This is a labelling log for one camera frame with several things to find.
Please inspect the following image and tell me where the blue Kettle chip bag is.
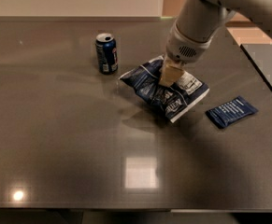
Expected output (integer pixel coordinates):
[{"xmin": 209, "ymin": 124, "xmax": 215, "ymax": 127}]
[{"xmin": 120, "ymin": 55, "xmax": 209, "ymax": 123}]

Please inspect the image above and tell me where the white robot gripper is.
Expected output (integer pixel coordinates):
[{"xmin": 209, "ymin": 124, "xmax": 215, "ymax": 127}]
[{"xmin": 159, "ymin": 21, "xmax": 212, "ymax": 87}]

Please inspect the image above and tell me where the blue pepsi can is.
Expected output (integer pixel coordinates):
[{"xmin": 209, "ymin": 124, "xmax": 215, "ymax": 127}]
[{"xmin": 95, "ymin": 33, "xmax": 118, "ymax": 75}]

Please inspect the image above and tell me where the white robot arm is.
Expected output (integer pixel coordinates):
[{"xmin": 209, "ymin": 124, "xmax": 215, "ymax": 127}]
[{"xmin": 160, "ymin": 0, "xmax": 272, "ymax": 87}]

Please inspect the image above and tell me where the small blue snack packet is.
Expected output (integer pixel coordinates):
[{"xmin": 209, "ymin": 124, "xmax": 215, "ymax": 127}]
[{"xmin": 206, "ymin": 96, "xmax": 258, "ymax": 129}]

